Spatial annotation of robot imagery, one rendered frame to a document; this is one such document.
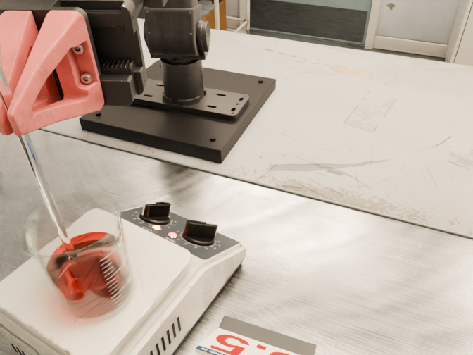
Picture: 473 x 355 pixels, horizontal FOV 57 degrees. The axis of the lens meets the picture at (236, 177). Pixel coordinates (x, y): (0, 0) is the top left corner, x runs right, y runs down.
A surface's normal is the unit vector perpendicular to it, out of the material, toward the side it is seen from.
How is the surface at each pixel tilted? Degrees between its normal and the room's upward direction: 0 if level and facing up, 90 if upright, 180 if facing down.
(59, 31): 23
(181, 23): 78
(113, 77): 2
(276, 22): 90
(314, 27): 90
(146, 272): 0
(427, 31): 90
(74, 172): 0
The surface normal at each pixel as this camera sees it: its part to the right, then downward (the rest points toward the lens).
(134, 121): -0.01, -0.79
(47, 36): -0.04, -0.46
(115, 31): -0.06, 0.67
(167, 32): -0.11, 0.46
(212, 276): 0.86, 0.32
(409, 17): -0.38, 0.59
